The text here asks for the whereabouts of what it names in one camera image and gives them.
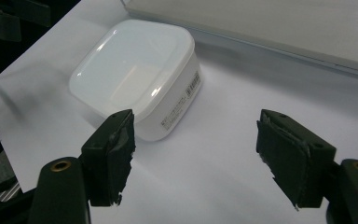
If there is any ribbed metal rail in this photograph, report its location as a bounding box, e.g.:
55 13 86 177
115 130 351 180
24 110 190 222
0 181 22 203

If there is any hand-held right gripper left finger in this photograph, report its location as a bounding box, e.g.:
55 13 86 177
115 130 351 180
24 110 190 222
79 108 137 207

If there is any white plastic container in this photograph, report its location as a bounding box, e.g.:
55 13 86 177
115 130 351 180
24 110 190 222
68 19 203 143

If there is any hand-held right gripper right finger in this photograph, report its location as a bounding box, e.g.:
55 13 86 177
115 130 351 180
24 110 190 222
255 108 337 210

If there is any black equipment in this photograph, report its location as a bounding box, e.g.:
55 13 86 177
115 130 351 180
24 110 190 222
0 0 82 45

